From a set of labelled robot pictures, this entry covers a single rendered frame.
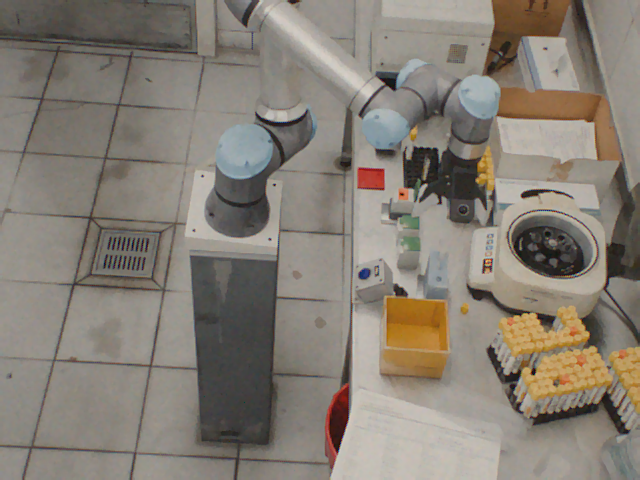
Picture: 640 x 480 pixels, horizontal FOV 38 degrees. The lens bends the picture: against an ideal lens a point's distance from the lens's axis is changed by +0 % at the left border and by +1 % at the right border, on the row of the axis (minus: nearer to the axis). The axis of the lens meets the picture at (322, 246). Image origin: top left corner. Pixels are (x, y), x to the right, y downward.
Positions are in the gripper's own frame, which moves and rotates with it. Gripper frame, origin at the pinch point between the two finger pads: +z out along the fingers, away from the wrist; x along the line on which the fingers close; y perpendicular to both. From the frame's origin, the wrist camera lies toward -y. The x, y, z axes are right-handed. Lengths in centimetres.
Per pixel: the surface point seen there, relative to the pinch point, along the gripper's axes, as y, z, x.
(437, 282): -7.0, 10.9, 0.3
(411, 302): -12.2, 12.1, 5.5
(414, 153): 40.0, 19.0, 5.4
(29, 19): 174, 97, 155
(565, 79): 71, 15, -34
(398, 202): 17.8, 14.0, 9.2
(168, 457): -5, 109, 63
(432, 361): -24.7, 14.5, 0.5
